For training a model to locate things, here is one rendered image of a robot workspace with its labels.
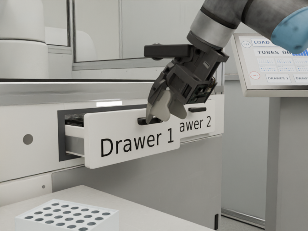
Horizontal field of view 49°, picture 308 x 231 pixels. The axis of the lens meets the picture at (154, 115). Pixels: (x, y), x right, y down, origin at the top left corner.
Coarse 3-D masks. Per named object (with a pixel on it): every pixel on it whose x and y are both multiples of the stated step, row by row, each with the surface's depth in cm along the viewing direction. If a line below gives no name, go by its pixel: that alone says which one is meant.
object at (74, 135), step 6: (66, 126) 74; (72, 126) 72; (78, 126) 72; (66, 132) 74; (72, 132) 72; (78, 132) 71; (66, 138) 74; (72, 138) 72; (78, 138) 71; (66, 144) 74; (72, 144) 72; (78, 144) 71; (66, 150) 74; (72, 150) 72; (78, 150) 71; (84, 156) 70
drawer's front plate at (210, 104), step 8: (192, 104) 106; (200, 104) 109; (208, 104) 112; (200, 112) 109; (208, 112) 113; (184, 120) 103; (192, 120) 106; (208, 120) 113; (184, 128) 103; (192, 128) 107; (200, 128) 110; (208, 128) 113; (184, 136) 104
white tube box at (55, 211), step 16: (48, 208) 53; (64, 208) 52; (80, 208) 52; (96, 208) 52; (16, 224) 48; (32, 224) 47; (48, 224) 45; (64, 224) 47; (80, 224) 46; (96, 224) 46; (112, 224) 49
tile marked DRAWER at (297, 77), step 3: (294, 75) 131; (297, 75) 131; (300, 75) 131; (303, 75) 131; (306, 75) 131; (294, 78) 130; (297, 78) 130; (300, 78) 130; (303, 78) 130; (306, 78) 130; (297, 81) 129; (300, 81) 129; (303, 81) 129; (306, 81) 129
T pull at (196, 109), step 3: (189, 108) 104; (192, 108) 100; (195, 108) 101; (198, 108) 102; (201, 108) 103; (204, 108) 104; (192, 111) 100; (195, 111) 101; (198, 111) 102; (201, 111) 103
